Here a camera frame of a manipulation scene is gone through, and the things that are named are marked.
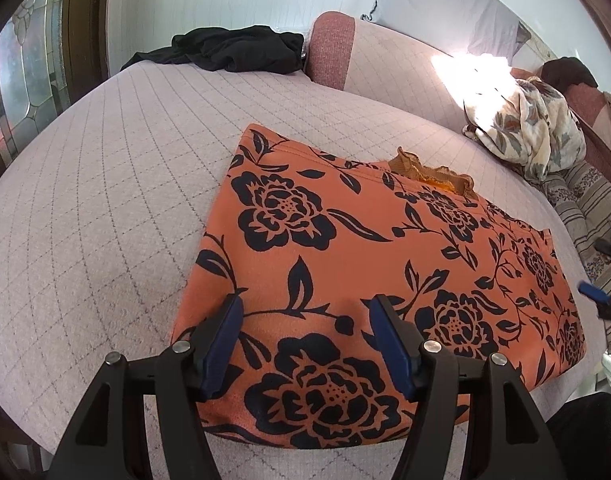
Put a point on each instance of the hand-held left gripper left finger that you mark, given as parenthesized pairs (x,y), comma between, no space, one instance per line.
(225,345)

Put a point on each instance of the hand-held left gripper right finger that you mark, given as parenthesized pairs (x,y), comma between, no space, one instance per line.
(393,345)

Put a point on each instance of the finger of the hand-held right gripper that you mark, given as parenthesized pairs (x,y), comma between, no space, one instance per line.
(588,290)

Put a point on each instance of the orange floral garment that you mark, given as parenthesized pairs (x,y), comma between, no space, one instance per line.
(385,260)

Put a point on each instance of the striped floral cushion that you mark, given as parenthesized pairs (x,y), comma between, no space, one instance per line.
(580,210)

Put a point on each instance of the cream leaf-print cloth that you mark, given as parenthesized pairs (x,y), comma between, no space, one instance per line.
(535,125)

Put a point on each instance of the quilted white mattress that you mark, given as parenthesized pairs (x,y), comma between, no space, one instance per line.
(110,185)

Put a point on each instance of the dark brown cloth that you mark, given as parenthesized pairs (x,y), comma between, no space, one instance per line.
(568,71)

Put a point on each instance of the pink bolster cushion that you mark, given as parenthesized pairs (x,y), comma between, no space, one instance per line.
(385,60)

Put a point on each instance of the black cloth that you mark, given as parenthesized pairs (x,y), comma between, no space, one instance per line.
(235,50)

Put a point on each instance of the grey pillow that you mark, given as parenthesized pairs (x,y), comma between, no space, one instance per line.
(435,5)

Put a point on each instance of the stained glass window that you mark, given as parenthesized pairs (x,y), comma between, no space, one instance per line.
(20,70)

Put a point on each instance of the wooden window frame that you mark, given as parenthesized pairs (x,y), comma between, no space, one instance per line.
(85,25)

